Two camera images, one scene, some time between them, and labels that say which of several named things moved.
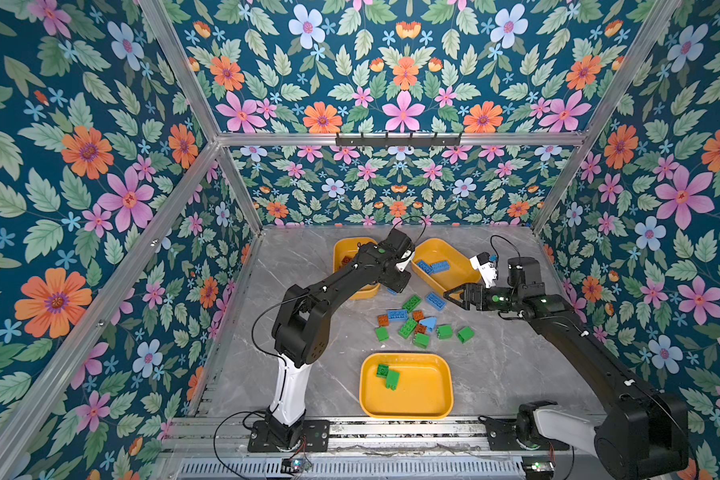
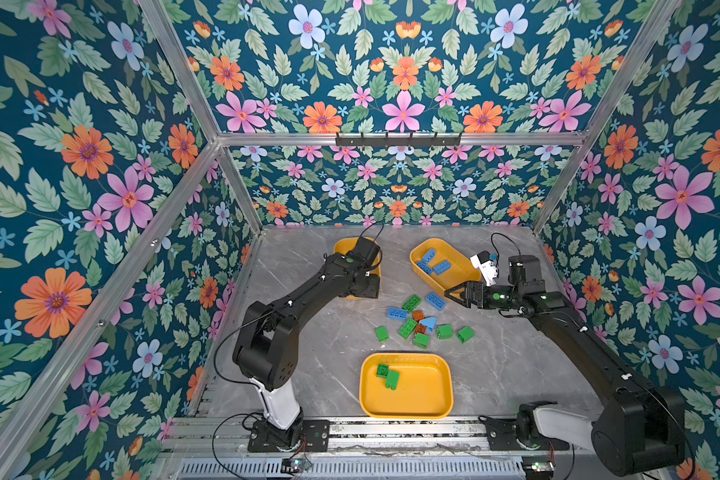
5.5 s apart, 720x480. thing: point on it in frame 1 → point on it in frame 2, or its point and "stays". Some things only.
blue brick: [425, 266] stays
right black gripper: [467, 302] stays
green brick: [392, 380] stays
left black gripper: [401, 284] → [374, 288]
